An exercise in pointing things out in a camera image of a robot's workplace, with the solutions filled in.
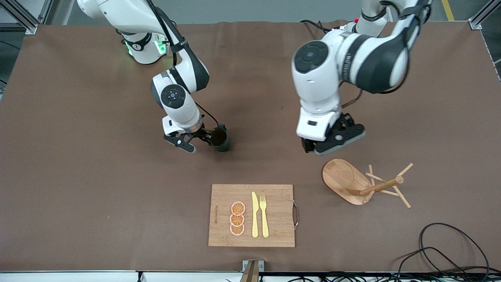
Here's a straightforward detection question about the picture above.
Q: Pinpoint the black looped table cable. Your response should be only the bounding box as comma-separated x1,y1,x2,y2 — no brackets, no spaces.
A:
419,222,490,275

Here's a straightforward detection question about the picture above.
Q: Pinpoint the dark green cup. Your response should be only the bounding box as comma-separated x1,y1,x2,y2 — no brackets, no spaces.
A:
211,123,231,153

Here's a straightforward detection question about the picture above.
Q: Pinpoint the yellow plastic knife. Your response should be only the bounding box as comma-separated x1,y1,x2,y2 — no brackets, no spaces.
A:
252,192,259,238

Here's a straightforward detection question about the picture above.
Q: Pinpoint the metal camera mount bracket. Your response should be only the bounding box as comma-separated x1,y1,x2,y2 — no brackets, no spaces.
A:
240,260,265,282

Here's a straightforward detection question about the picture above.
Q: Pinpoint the aluminium frame profile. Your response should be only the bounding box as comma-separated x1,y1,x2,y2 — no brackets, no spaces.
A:
0,0,53,36
468,0,501,30

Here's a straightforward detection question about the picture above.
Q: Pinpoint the black left base cable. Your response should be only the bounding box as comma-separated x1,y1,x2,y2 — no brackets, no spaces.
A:
300,20,338,34

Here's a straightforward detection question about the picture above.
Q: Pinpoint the yellow plastic fork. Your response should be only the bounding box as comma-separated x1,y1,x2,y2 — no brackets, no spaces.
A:
260,195,270,239

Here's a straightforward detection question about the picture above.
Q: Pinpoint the bamboo cutting board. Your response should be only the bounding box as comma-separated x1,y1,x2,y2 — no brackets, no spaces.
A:
208,184,296,248

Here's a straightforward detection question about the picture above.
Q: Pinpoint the brown table mat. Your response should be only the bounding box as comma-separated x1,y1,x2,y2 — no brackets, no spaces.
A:
0,20,501,273

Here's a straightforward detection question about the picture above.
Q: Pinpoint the wooden mug tree stand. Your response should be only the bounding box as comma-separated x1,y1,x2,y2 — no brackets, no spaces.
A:
322,159,414,209

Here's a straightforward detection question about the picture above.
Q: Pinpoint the black table edge cable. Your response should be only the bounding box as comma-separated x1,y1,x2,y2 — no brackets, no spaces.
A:
258,247,501,282

